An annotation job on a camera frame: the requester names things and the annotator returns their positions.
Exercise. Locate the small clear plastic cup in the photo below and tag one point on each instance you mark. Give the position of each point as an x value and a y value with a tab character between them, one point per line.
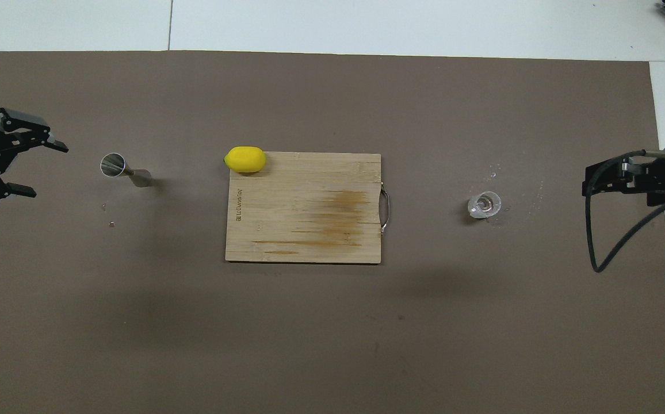
485	204

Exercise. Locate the yellow lemon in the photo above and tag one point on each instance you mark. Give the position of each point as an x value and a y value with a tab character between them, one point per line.
245	159

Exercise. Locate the steel double jigger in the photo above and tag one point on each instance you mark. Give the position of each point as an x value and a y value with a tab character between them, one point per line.
115	165

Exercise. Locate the brown table mat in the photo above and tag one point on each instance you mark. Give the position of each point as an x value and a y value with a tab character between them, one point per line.
332	333

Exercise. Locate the wooden cutting board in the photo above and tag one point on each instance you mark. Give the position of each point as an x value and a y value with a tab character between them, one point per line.
304	213

